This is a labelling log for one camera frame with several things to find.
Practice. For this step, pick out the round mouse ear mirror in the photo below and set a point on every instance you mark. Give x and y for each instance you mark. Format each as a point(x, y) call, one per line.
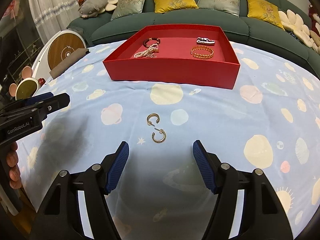
point(27, 87)

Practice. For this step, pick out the gold chain bangle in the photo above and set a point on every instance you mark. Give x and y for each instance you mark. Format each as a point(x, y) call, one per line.
point(202, 52)

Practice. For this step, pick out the blue patterned bed sheet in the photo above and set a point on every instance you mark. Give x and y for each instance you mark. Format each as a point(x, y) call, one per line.
point(269, 120)

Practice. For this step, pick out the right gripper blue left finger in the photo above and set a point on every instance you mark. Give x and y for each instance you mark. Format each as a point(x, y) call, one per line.
point(114, 172)

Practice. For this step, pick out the red monkey plush toy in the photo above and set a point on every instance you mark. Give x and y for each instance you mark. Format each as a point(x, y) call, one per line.
point(314, 19)

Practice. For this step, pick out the gold hoop earring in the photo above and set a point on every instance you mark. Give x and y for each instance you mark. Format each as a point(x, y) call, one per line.
point(159, 136)
point(152, 117)

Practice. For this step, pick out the cream flower shaped cushion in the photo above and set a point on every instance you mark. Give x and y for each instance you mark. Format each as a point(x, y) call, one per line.
point(294, 23)

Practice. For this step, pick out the person left hand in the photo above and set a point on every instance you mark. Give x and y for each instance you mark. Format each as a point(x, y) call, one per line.
point(14, 171)

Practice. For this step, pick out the grey pig plush toy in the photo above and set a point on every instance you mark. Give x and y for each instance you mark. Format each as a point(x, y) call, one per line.
point(92, 8)

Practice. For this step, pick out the round wooden white appliance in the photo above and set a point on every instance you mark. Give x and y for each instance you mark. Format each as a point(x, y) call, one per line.
point(58, 48)

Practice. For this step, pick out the yellow embroidered cushion right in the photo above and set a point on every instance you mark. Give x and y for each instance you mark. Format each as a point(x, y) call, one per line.
point(264, 11)

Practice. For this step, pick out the grey-green embroidered cushion left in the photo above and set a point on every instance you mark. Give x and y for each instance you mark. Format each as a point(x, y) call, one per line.
point(127, 7)

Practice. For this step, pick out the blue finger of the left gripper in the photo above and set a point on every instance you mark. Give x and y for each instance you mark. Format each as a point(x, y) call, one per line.
point(34, 99)
point(53, 103)

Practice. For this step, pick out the white lace curtain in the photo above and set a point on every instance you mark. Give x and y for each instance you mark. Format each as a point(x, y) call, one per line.
point(52, 16)

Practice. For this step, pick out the brown rectangular pad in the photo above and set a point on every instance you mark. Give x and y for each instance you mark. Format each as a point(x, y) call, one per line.
point(68, 62)

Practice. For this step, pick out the red tray box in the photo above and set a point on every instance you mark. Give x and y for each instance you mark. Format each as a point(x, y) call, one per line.
point(174, 62)

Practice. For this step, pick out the dark green sofa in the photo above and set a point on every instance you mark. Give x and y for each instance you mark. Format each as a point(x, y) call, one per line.
point(240, 29)

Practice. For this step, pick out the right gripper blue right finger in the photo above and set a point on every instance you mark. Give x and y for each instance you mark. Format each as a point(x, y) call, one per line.
point(205, 163)

